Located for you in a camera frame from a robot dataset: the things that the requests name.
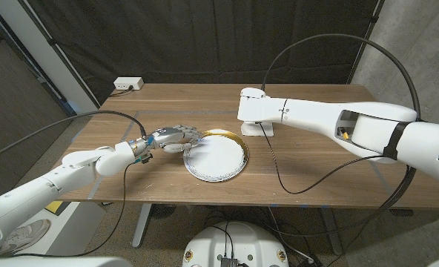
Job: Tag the black backdrop stand pole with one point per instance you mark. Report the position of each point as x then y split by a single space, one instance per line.
58 50
368 37

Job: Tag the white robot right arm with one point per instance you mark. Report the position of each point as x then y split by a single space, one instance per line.
316 115

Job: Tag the grey table leg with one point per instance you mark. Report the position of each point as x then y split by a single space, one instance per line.
142 226
332 233

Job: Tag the black round floor object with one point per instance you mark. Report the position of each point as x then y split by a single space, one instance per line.
164 211

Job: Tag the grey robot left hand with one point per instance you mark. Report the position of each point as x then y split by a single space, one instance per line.
167 136

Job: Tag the small grey finned module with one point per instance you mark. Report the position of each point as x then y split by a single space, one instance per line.
229 262

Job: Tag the yellow black-edged floor pad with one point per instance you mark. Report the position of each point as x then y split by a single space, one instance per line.
54 206

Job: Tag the white power outlet box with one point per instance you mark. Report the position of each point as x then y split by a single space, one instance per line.
128 83

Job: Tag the black curtain backdrop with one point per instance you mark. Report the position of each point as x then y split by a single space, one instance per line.
204 37

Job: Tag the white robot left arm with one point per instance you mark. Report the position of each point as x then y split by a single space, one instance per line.
38 193

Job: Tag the grey tape outline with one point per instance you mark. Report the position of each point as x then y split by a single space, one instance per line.
186 111

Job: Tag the white plate with gold rim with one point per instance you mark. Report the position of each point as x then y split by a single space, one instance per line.
219 159

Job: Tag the white paper tissue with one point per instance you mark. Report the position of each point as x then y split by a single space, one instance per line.
251 130

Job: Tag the white wall pillar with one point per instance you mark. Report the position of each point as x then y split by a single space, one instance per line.
45 52

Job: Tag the white robot torso base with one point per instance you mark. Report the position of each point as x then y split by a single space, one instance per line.
238 241

